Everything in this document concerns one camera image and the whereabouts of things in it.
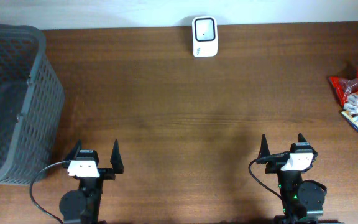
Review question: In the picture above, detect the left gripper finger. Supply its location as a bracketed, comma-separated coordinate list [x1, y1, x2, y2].
[64, 140, 82, 161]
[110, 139, 124, 173]

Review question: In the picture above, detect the red snack bag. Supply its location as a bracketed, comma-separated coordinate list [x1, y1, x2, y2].
[328, 68, 358, 106]

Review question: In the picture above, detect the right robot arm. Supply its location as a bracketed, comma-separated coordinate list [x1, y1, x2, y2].
[248, 133, 339, 224]

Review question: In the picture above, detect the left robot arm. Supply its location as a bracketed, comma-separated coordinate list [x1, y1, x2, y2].
[59, 140, 124, 224]

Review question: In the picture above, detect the grey plastic mesh basket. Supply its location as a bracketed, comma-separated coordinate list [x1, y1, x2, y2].
[0, 24, 65, 185]

